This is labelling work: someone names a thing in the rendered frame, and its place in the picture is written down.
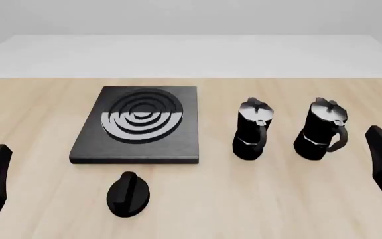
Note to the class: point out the black moka pot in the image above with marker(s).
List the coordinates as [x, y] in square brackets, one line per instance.
[249, 132]
[313, 134]

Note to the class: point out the flat black stove plate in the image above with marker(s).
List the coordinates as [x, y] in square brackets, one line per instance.
[88, 144]

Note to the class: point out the round black stove knob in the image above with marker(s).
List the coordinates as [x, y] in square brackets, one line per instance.
[128, 196]

